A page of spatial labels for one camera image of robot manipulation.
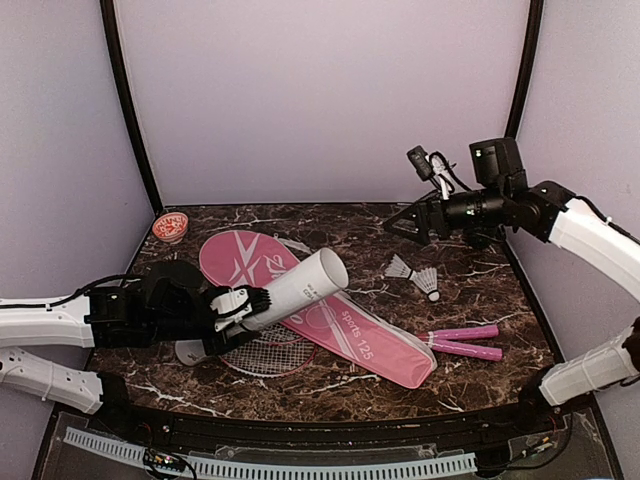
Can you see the pink racket cover bag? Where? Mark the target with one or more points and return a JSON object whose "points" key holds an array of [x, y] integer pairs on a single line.
{"points": [[337, 324]]}

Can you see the white plastic shuttlecock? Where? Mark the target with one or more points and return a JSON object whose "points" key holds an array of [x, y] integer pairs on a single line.
{"points": [[427, 281], [398, 268]]}

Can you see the white cardboard shuttlecock tube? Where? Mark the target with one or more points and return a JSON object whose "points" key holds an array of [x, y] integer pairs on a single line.
{"points": [[296, 285]]}

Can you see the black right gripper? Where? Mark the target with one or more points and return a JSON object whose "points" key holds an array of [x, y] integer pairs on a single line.
{"points": [[422, 208]]}

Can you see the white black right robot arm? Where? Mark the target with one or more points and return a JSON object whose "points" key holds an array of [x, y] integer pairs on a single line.
{"points": [[549, 212]]}

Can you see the dark green cup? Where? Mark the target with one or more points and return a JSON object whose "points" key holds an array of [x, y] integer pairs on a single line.
{"points": [[480, 241]]}

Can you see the red white patterned bowl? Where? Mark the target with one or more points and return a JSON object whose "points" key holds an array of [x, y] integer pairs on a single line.
{"points": [[171, 228]]}

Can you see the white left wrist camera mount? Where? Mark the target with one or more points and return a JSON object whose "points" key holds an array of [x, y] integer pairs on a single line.
{"points": [[233, 306]]}

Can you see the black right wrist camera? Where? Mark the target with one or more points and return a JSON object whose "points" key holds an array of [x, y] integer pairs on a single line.
{"points": [[433, 169]]}

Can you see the red badminton racket lower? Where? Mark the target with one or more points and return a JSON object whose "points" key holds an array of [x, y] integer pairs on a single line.
{"points": [[270, 361]]}

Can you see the clear plastic tube lid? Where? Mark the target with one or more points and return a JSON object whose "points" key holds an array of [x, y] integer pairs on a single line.
{"points": [[190, 352]]}

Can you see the black front table rail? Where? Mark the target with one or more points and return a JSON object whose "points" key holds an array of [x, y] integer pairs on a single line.
{"points": [[488, 431]]}

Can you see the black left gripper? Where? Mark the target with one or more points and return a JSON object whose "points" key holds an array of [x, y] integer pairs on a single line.
{"points": [[223, 344]]}

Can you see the grey slotted cable duct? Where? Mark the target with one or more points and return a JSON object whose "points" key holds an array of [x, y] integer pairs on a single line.
{"points": [[162, 465]]}

